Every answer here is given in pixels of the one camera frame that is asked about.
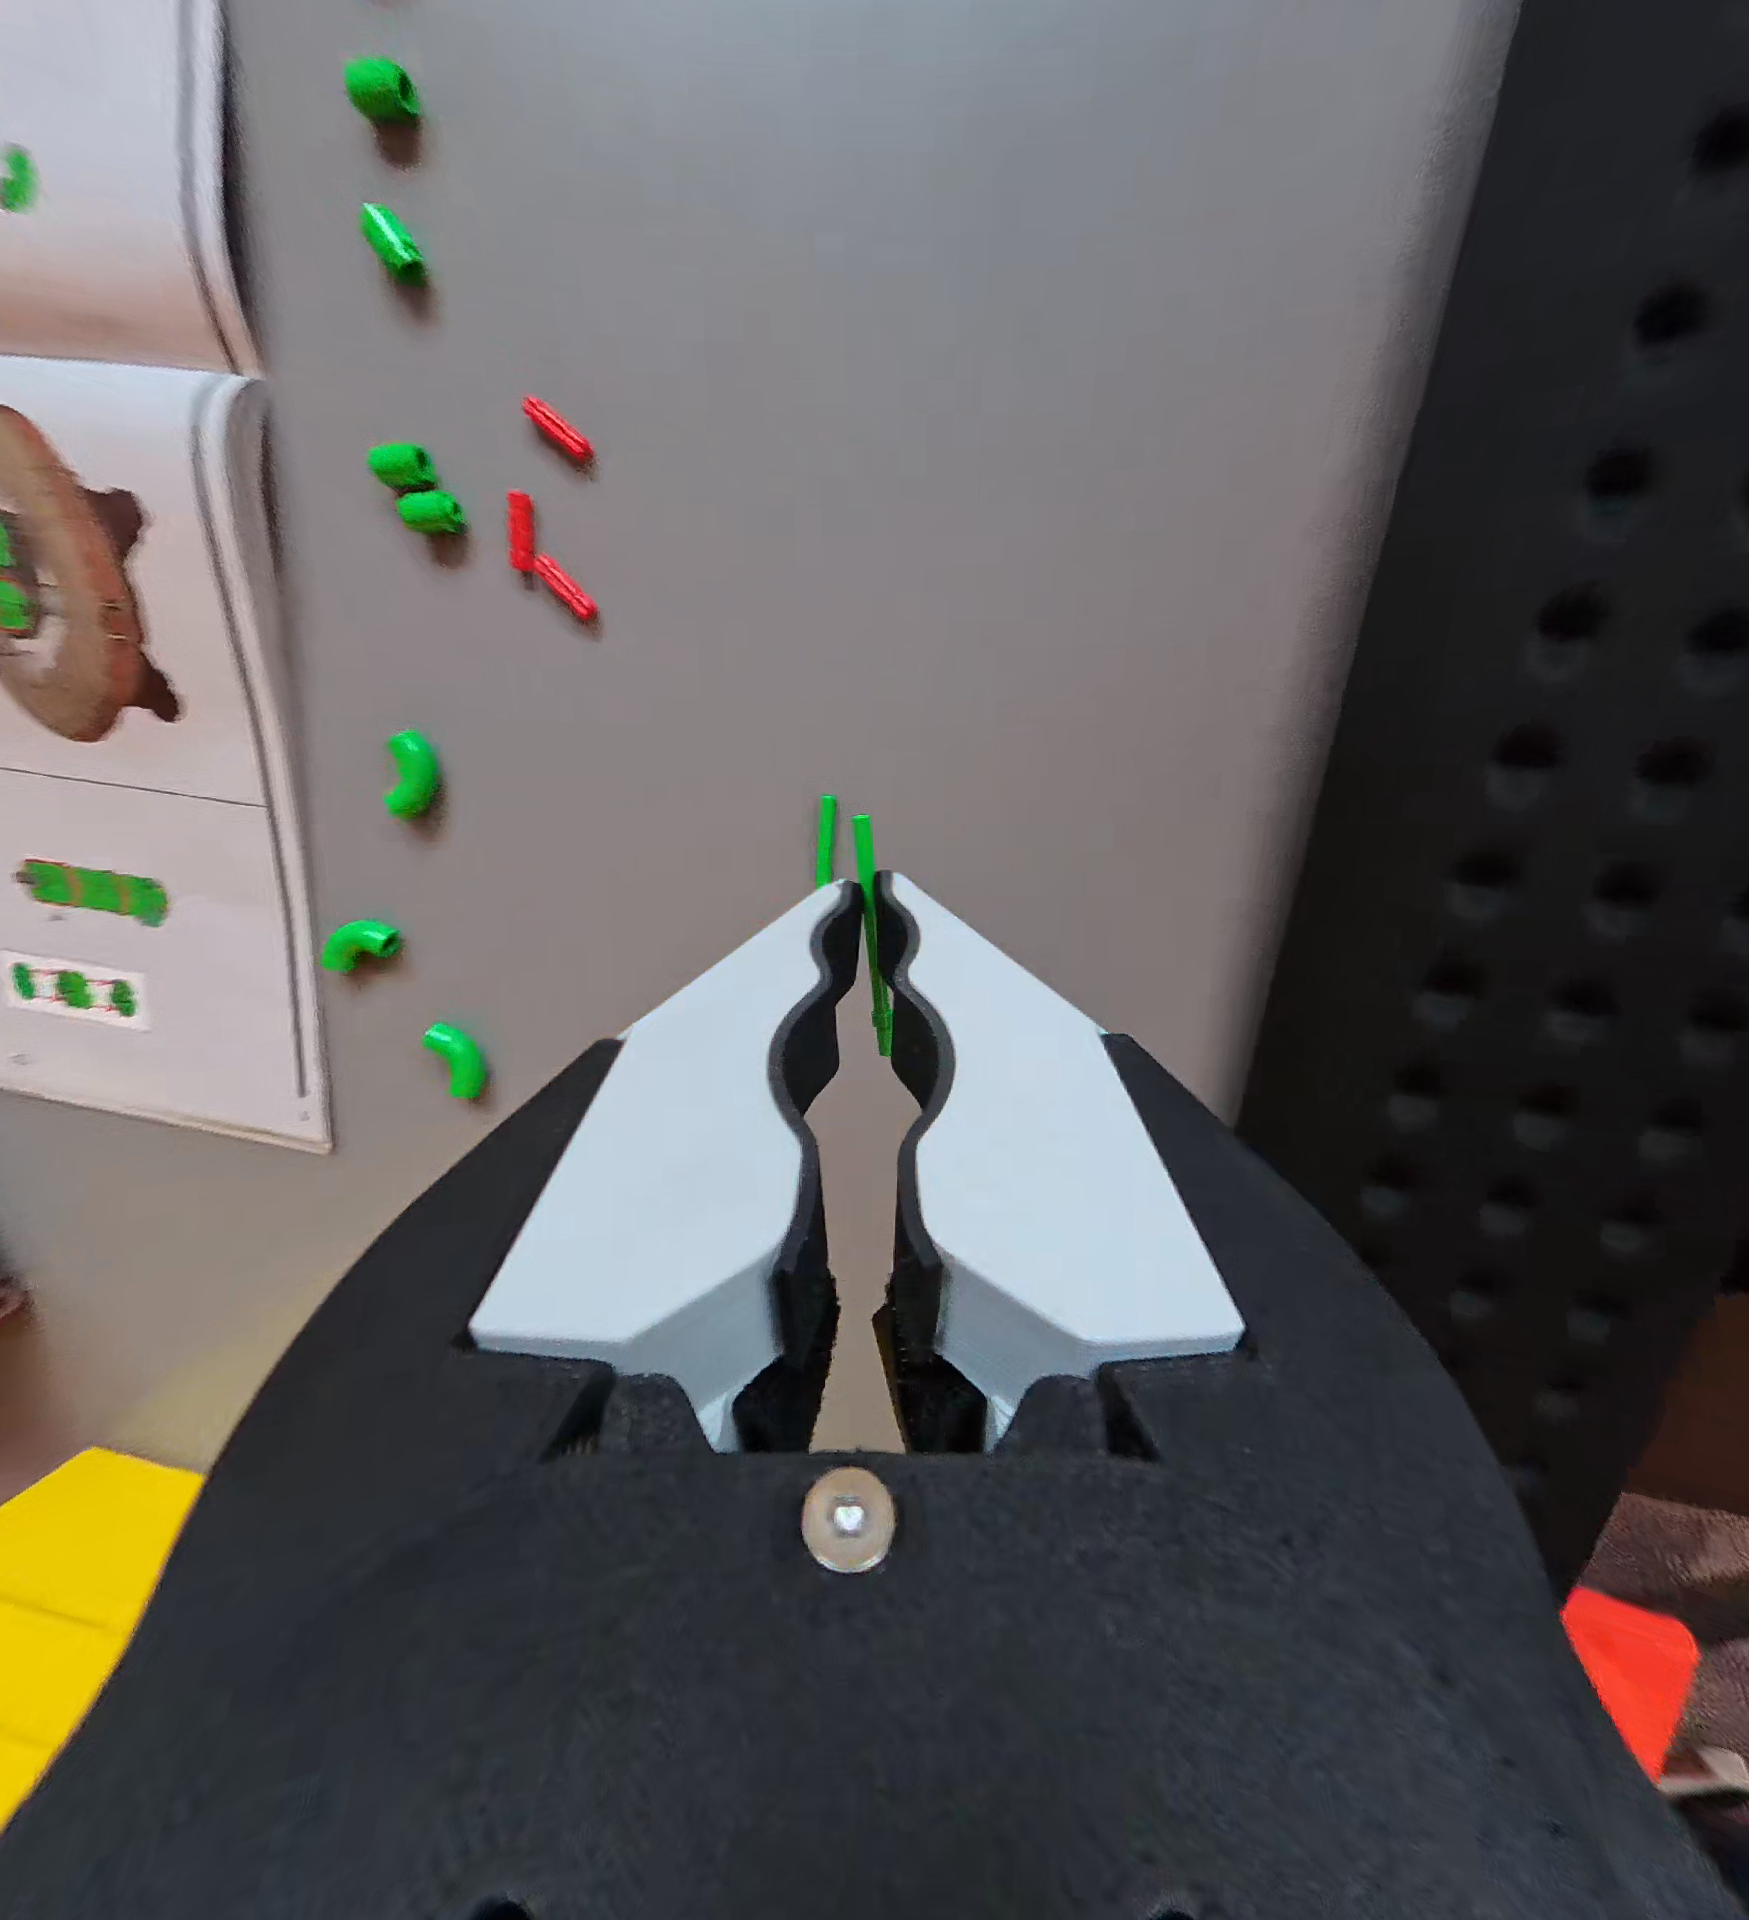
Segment black perforated chair armrest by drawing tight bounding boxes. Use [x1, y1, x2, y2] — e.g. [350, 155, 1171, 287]
[1239, 0, 1749, 1595]

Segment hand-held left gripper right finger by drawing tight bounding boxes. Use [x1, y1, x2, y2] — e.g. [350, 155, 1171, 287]
[871, 870, 1250, 1455]

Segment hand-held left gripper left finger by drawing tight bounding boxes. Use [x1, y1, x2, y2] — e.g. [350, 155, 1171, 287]
[466, 883, 865, 1455]

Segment yellow plastic bin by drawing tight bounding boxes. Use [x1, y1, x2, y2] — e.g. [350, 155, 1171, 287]
[0, 1447, 210, 1880]

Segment open instruction booklet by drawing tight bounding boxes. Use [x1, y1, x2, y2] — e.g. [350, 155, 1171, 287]
[0, 0, 335, 1155]

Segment orange red plastic object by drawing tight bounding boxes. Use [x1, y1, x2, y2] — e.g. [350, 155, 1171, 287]
[1561, 1588, 1705, 1784]

